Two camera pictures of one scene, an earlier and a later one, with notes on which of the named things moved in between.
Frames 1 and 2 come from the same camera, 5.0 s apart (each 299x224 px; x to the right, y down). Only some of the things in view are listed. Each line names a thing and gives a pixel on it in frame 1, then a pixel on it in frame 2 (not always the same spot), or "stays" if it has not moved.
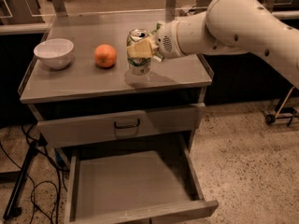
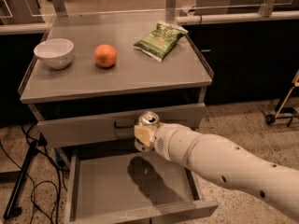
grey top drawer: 64,132 stays
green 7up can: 138,65 to 149,118
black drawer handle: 132,126 stays
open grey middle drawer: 134,186 stays
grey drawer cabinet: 121,112 stays
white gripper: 165,40 to 163,140
